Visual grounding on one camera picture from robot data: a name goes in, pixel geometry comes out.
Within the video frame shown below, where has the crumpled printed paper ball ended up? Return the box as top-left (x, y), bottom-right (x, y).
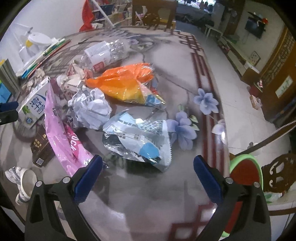
top-left (57, 60), bottom-right (93, 100)

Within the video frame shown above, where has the red flower pot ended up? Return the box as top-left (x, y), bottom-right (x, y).
top-left (249, 79), bottom-right (263, 97)

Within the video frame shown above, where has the stack of books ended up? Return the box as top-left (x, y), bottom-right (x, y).
top-left (0, 59), bottom-right (20, 95)

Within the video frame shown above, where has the blue yellow book holder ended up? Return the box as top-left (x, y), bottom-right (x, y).
top-left (1, 59), bottom-right (11, 103)

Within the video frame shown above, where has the white blue milk carton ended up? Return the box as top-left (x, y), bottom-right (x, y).
top-left (17, 76), bottom-right (50, 129)

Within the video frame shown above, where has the dark brown cigarette pack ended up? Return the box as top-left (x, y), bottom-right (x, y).
top-left (30, 125), bottom-right (55, 167)

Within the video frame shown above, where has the wooden chair beside bin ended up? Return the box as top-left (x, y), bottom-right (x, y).
top-left (233, 120), bottom-right (296, 216)

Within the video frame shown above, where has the red cloth on rack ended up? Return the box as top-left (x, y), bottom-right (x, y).
top-left (79, 0), bottom-right (95, 32)

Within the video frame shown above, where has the small white table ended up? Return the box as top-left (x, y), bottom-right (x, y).
top-left (205, 24), bottom-right (223, 39)

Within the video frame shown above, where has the white paper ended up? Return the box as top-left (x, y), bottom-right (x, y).
top-left (67, 87), bottom-right (112, 130)

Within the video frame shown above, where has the framed picture on cabinet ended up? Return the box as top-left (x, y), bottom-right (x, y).
top-left (249, 51), bottom-right (261, 67)

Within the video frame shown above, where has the coloured pencils bundle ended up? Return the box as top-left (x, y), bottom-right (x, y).
top-left (16, 38), bottom-right (71, 80)

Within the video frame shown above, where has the tissue box on floor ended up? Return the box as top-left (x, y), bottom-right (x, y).
top-left (249, 95), bottom-right (262, 110)

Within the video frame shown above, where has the orange plastic bag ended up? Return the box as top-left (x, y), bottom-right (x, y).
top-left (85, 63), bottom-right (166, 109)

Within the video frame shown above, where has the crushed clear plastic bottle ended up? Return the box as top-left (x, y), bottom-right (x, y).
top-left (80, 39), bottom-right (127, 72)

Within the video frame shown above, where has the red green trash bin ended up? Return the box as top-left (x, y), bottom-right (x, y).
top-left (222, 153), bottom-right (263, 238)

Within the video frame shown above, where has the floral paper cup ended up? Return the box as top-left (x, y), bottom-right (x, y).
top-left (4, 166), bottom-right (37, 205)

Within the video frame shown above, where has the white tv cabinet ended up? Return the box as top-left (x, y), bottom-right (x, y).
top-left (218, 37), bottom-right (260, 86)

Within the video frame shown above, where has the silver blue foil wrapper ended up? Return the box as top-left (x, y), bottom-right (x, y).
top-left (102, 110), bottom-right (171, 172)

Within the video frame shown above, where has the crumpled silver paper ball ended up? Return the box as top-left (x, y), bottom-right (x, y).
top-left (21, 68), bottom-right (46, 94)

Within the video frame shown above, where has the white magazine rack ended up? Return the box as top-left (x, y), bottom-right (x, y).
top-left (88, 0), bottom-right (132, 29)

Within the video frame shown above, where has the white desk lamp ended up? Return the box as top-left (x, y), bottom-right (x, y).
top-left (13, 23), bottom-right (58, 69)

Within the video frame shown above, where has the wall mounted television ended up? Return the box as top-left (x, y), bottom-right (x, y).
top-left (245, 11), bottom-right (265, 39)

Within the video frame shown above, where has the pink snack bag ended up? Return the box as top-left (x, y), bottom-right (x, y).
top-left (44, 84), bottom-right (94, 176)

